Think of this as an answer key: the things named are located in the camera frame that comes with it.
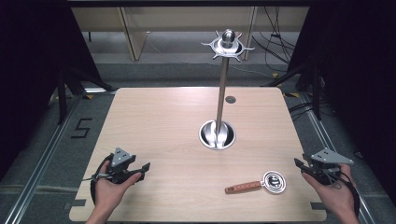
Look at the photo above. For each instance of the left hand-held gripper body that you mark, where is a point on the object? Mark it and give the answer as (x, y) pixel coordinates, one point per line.
(120, 159)

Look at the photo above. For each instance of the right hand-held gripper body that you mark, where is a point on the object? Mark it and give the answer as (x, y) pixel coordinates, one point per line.
(327, 161)

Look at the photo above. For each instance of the person's right hand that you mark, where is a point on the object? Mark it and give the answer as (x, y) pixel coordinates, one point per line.
(333, 194)

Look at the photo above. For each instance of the person's left hand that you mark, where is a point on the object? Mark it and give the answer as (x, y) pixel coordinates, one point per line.
(109, 191)

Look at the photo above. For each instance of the black tripod stand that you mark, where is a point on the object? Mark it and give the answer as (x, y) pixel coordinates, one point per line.
(63, 93)
(314, 87)

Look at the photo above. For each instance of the dark curtain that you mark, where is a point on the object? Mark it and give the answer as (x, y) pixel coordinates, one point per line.
(358, 77)
(34, 62)

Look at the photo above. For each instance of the metal utensil rack stand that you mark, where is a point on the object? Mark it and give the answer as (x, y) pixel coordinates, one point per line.
(221, 93)

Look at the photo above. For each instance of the metal floor rail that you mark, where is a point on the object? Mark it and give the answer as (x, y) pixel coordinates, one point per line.
(323, 130)
(40, 161)

